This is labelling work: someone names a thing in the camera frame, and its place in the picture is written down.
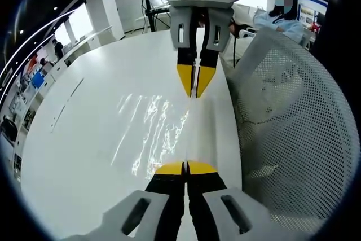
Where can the blue storage box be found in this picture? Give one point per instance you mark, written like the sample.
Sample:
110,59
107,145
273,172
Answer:
37,79

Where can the long white cabinet counter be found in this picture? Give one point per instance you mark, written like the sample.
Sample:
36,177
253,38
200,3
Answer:
84,46

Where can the blue framed display board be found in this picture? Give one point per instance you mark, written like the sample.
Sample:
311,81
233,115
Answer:
311,9

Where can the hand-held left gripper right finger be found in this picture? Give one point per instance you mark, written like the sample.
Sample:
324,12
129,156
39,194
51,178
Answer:
214,212

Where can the black monitor stand pole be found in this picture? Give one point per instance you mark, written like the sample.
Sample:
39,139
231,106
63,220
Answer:
149,12

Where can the white mesh office chair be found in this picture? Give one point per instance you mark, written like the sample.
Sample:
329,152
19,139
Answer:
296,128

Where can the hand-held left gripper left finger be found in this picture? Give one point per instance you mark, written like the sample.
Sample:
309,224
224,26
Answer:
158,212

